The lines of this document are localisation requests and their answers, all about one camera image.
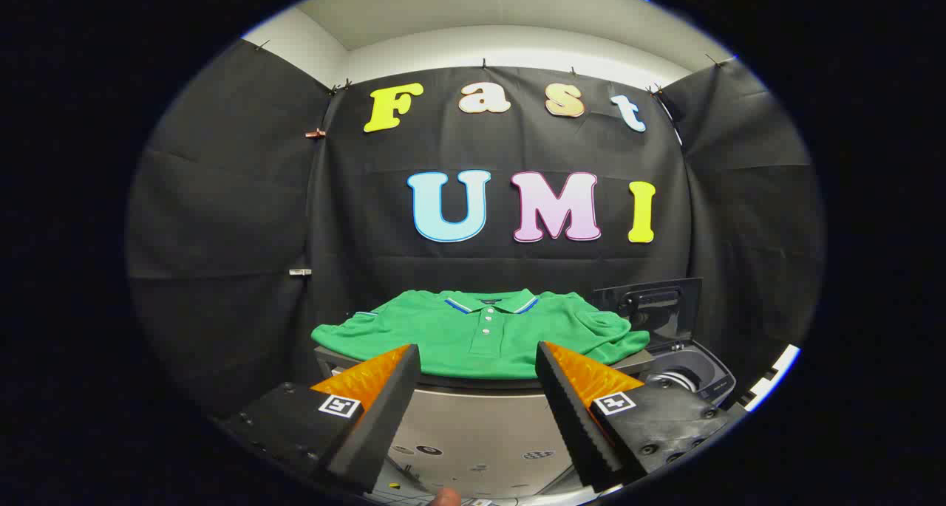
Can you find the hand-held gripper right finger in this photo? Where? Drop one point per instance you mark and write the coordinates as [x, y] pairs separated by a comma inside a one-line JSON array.
[[573, 417]]

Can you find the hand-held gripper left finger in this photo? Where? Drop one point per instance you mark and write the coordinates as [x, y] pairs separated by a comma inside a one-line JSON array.
[[384, 425]]

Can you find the green polo shirt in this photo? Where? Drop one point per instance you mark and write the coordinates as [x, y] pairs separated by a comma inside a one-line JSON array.
[[473, 343]]

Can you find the dark washing machine lid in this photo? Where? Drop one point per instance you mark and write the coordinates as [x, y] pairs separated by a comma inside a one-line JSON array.
[[681, 321]]

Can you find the grey cabinet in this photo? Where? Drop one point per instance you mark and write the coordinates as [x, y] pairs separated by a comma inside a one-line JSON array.
[[473, 432]]

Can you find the copper clip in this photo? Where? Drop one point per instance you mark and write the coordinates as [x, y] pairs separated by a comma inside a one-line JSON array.
[[315, 133]]

